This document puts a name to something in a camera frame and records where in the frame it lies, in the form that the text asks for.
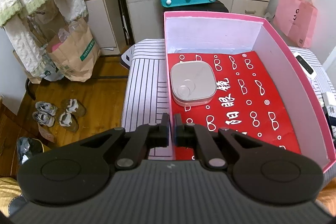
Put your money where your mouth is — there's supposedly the pinkish rounded square case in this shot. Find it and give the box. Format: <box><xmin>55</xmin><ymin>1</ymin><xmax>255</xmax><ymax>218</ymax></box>
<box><xmin>170</xmin><ymin>61</ymin><xmax>217</xmax><ymax>107</ymax></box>

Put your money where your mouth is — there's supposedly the pink cardboard box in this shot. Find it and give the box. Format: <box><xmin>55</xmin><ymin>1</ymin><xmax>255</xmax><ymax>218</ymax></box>
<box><xmin>164</xmin><ymin>11</ymin><xmax>335</xmax><ymax>171</ymax></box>

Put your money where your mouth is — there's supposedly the white wifi router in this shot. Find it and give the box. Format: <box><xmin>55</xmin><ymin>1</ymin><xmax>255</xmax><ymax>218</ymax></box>
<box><xmin>293</xmin><ymin>52</ymin><xmax>317</xmax><ymax>80</ymax></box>

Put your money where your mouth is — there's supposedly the striped tablecloth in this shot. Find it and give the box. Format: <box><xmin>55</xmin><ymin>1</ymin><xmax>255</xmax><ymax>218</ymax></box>
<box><xmin>120</xmin><ymin>38</ymin><xmax>174</xmax><ymax>160</ymax></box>

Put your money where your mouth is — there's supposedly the slipper pair right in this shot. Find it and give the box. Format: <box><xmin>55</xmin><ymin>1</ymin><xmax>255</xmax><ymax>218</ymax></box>
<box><xmin>58</xmin><ymin>98</ymin><xmax>87</xmax><ymax>132</ymax></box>

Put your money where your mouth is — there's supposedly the slipper pair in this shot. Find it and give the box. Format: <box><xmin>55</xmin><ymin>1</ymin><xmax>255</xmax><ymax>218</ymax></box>
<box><xmin>58</xmin><ymin>98</ymin><xmax>87</xmax><ymax>132</ymax></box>
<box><xmin>32</xmin><ymin>101</ymin><xmax>58</xmax><ymax>127</ymax></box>

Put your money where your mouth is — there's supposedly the slipper pair left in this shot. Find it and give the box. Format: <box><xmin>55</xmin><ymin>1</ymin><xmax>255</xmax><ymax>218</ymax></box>
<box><xmin>32</xmin><ymin>101</ymin><xmax>58</xmax><ymax>127</ymax></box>

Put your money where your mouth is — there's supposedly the brown paper bag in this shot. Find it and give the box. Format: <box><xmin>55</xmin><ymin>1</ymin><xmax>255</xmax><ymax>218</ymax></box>
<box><xmin>46</xmin><ymin>18</ymin><xmax>100</xmax><ymax>82</ymax></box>

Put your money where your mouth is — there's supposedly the black suitcase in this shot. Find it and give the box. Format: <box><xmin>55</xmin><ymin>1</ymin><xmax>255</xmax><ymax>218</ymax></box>
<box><xmin>163</xmin><ymin>0</ymin><xmax>229</xmax><ymax>13</ymax></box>

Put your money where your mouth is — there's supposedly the pink paper shopping bag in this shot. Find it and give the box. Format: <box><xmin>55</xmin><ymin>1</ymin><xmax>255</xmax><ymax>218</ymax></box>
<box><xmin>273</xmin><ymin>0</ymin><xmax>318</xmax><ymax>48</ymax></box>

